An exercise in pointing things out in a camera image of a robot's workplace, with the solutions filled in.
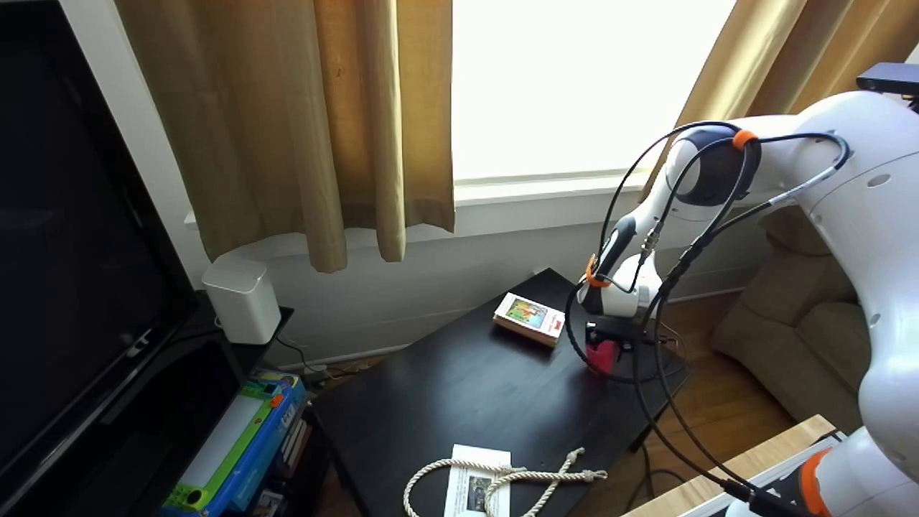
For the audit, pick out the white speaker box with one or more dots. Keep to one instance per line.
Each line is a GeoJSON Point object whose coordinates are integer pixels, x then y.
{"type": "Point", "coordinates": [243, 299]}

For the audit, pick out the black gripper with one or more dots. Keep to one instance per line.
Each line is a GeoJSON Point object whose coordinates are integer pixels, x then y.
{"type": "Point", "coordinates": [614, 333]}

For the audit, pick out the tan curtain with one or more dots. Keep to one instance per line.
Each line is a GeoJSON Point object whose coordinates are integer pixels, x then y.
{"type": "Point", "coordinates": [304, 115]}
{"type": "Point", "coordinates": [782, 55]}

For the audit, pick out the pink plastic cup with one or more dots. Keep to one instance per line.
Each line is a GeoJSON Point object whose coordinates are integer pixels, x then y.
{"type": "Point", "coordinates": [605, 356]}

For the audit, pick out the black tv stand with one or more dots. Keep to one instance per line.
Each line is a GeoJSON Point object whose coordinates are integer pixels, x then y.
{"type": "Point", "coordinates": [109, 424]}

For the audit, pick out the black television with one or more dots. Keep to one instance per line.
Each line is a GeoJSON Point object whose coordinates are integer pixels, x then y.
{"type": "Point", "coordinates": [88, 276]}

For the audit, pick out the left tan curtain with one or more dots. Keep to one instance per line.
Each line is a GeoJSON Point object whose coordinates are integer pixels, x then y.
{"type": "Point", "coordinates": [304, 115]}

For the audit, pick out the olive green armchair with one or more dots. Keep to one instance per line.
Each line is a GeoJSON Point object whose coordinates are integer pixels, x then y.
{"type": "Point", "coordinates": [801, 328]}

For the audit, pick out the green blue board game box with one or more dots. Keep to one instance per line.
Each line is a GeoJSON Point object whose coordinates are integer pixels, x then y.
{"type": "Point", "coordinates": [241, 450]}

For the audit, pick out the black coffee table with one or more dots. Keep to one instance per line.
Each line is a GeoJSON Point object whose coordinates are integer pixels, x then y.
{"type": "Point", "coordinates": [475, 382]}

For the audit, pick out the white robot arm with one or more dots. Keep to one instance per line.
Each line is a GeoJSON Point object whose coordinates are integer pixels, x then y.
{"type": "Point", "coordinates": [851, 164]}

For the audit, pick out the right tan curtain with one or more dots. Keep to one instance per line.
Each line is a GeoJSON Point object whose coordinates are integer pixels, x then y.
{"type": "Point", "coordinates": [782, 55]}

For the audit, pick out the white card box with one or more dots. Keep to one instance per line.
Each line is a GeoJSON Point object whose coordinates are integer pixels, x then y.
{"type": "Point", "coordinates": [529, 320]}

